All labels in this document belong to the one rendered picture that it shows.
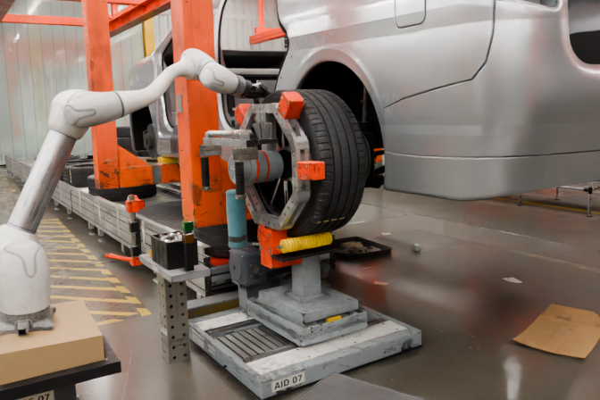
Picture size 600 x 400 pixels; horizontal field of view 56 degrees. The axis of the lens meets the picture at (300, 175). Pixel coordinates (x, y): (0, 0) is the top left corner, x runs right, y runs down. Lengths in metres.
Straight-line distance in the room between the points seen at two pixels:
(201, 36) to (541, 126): 1.63
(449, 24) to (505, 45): 0.22
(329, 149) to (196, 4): 1.06
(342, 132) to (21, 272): 1.28
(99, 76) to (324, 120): 2.69
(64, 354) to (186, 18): 1.62
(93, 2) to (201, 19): 1.97
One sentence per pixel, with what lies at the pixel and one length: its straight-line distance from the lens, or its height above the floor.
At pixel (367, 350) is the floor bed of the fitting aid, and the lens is 2.52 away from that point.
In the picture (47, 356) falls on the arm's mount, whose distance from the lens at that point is 2.00.
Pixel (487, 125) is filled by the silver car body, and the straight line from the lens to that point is 2.04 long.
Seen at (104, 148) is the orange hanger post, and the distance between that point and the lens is 4.69.
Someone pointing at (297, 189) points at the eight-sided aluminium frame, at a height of 0.77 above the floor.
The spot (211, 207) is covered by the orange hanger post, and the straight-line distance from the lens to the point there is 2.89.
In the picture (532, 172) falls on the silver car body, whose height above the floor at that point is 0.84.
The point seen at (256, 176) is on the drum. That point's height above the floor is 0.82.
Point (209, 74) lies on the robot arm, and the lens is 2.34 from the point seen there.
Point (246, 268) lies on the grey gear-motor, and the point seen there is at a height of 0.33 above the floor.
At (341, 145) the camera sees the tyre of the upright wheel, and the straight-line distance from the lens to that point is 2.31.
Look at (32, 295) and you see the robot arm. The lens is 2.07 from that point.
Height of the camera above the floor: 1.09
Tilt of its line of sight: 7 degrees down
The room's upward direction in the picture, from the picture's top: 2 degrees counter-clockwise
